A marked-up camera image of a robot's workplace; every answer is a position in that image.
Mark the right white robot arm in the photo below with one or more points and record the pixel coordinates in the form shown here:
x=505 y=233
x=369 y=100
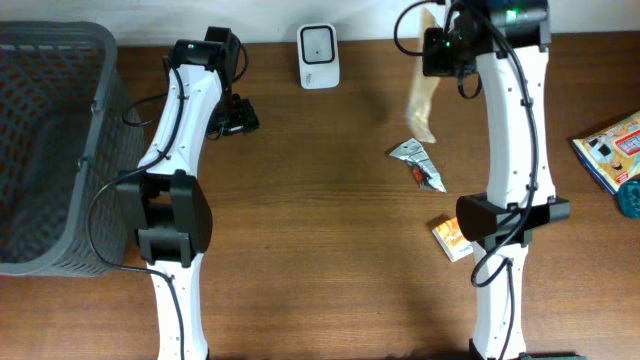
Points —
x=505 y=43

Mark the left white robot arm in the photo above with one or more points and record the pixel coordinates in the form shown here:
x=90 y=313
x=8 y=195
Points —
x=165 y=210

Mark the dark grey plastic basket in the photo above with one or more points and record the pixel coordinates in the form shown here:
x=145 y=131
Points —
x=62 y=139

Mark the silver foil packet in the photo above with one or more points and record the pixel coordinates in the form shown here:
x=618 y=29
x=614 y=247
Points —
x=412 y=153

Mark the yellow wet wipes pack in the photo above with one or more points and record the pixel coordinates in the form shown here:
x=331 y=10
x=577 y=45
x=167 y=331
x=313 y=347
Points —
x=611 y=155

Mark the small orange box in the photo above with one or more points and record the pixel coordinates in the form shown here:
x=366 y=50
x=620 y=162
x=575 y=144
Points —
x=450 y=237

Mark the white barcode scanner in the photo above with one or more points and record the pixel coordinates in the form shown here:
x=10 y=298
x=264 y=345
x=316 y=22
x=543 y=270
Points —
x=318 y=56

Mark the blue mouthwash bottle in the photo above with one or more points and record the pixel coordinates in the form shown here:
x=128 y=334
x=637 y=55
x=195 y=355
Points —
x=628 y=197

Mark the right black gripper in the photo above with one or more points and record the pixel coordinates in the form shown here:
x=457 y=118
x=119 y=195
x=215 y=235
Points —
x=437 y=55

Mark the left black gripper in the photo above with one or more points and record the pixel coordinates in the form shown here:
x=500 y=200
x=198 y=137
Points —
x=239 y=120

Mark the beige snack pouch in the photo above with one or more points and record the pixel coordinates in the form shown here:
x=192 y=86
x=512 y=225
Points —
x=420 y=104

